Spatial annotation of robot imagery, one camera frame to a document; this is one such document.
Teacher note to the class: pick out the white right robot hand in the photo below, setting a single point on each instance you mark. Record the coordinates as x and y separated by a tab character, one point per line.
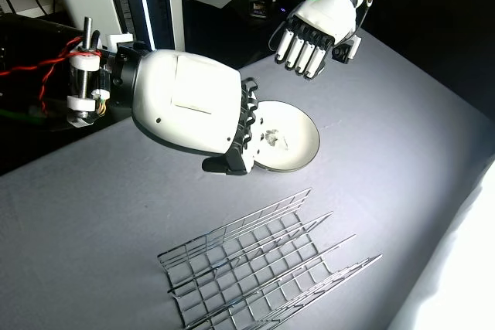
185	102

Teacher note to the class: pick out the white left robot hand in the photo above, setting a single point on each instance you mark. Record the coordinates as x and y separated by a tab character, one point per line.
328	13

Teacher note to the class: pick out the white plate with grey print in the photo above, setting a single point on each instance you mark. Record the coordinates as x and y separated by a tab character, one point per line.
290	125

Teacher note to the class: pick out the black box with label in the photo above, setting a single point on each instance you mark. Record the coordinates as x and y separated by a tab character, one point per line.
260	7

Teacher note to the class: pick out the white cloth sheet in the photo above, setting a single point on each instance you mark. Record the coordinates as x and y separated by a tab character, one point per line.
464	260

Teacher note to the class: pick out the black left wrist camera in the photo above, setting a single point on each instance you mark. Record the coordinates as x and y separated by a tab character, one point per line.
340	53

